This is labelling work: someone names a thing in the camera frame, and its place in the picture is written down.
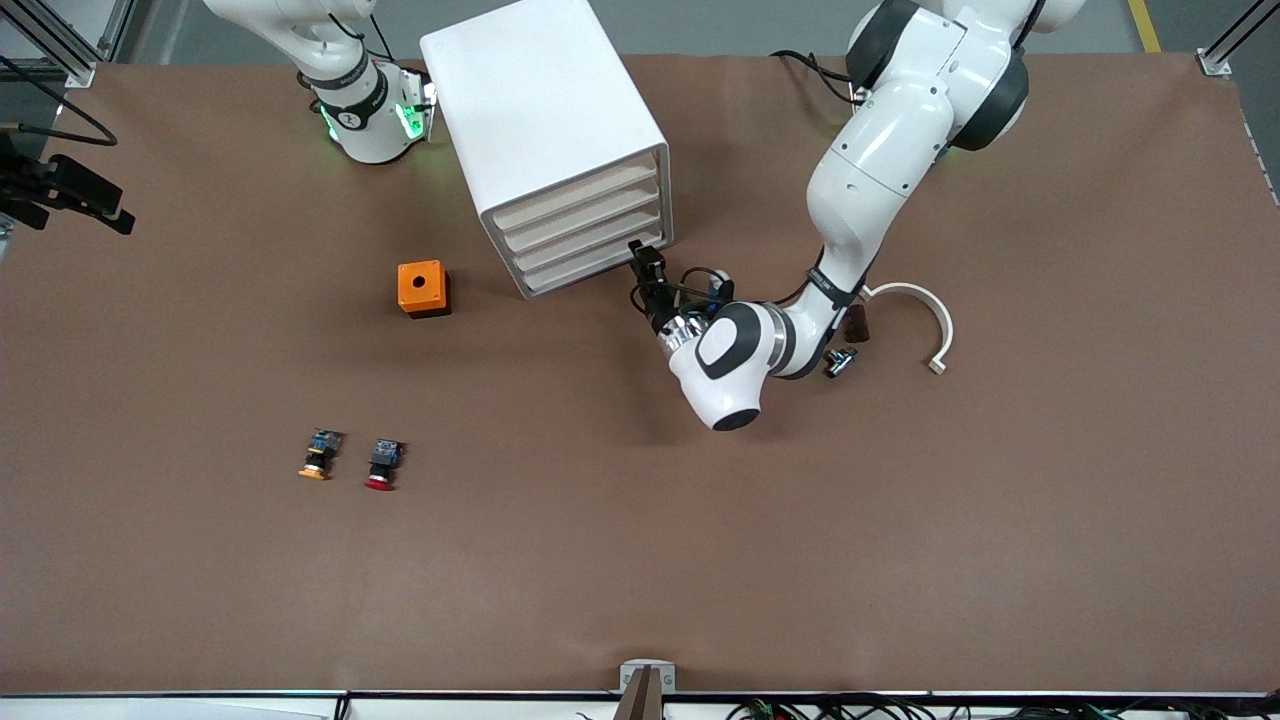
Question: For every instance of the red mushroom push button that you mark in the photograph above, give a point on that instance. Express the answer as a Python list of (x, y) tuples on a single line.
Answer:
[(383, 466)]

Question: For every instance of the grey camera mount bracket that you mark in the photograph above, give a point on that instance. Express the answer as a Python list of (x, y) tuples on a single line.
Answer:
[(647, 678)]

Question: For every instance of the orange button enclosure box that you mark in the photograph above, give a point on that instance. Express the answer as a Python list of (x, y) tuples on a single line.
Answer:
[(420, 285)]

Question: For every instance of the yellow mushroom push button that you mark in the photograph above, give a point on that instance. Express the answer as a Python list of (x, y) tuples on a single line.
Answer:
[(318, 458)]

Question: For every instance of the small brown block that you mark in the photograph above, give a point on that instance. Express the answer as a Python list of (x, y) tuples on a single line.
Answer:
[(859, 326)]

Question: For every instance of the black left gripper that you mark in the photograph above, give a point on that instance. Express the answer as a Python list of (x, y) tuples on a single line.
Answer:
[(660, 309)]

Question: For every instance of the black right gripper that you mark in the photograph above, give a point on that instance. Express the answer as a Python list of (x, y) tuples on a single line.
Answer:
[(30, 190)]

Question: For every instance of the beige lowest cabinet drawer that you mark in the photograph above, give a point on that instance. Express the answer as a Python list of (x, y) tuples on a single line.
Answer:
[(580, 268)]

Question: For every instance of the white table edge rail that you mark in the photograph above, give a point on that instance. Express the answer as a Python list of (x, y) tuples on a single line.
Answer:
[(200, 705)]

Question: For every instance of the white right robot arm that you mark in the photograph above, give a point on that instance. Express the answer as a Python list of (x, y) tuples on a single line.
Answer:
[(365, 110)]

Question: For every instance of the aluminium frame profile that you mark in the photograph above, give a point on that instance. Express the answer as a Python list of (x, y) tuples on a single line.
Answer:
[(70, 45), (1225, 45)]

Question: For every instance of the white curved plastic arc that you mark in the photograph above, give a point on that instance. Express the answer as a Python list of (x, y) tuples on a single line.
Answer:
[(942, 320)]

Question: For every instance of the white drawer cabinet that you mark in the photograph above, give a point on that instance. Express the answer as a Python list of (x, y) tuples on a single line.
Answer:
[(530, 100)]

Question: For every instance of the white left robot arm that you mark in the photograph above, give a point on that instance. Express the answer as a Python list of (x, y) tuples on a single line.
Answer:
[(880, 160)]

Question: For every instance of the silver selector switch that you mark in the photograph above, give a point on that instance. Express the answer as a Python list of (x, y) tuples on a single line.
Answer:
[(842, 363)]

